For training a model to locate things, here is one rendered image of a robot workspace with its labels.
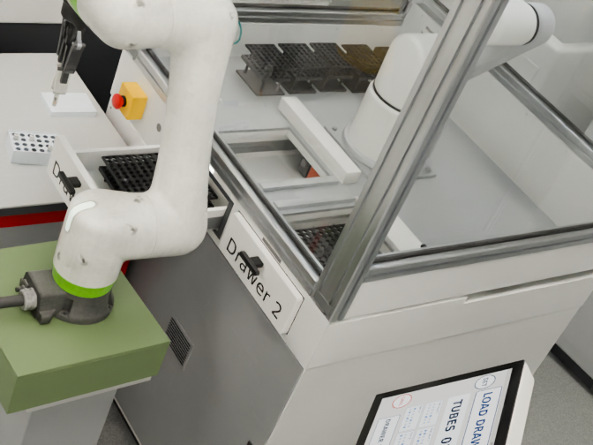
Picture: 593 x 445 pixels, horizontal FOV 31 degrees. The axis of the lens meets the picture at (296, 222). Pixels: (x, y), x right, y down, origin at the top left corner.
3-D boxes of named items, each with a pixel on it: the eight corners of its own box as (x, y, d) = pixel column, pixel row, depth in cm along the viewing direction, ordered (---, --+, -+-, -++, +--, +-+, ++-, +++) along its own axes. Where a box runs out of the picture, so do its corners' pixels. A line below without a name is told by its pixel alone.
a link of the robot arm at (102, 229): (137, 295, 212) (163, 222, 201) (63, 302, 203) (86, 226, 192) (113, 251, 219) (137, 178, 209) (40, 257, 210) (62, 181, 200)
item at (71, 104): (50, 116, 276) (51, 111, 275) (40, 96, 281) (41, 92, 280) (95, 116, 283) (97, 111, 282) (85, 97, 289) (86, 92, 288)
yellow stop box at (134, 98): (123, 121, 272) (131, 97, 268) (112, 104, 276) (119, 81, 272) (141, 120, 275) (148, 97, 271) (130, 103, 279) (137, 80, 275)
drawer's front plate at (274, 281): (280, 335, 233) (297, 299, 227) (218, 246, 249) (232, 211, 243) (287, 334, 234) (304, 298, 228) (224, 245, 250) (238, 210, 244)
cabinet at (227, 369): (198, 583, 274) (306, 373, 229) (46, 304, 332) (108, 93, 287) (458, 490, 332) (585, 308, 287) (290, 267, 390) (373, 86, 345)
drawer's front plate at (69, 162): (96, 254, 232) (108, 216, 226) (46, 171, 249) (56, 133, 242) (103, 253, 233) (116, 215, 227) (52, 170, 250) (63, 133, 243)
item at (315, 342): (304, 369, 230) (329, 322, 222) (109, 93, 287) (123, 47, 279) (581, 305, 288) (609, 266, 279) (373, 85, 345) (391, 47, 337)
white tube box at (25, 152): (10, 162, 256) (13, 150, 254) (4, 141, 261) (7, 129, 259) (61, 166, 262) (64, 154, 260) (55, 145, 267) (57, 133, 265)
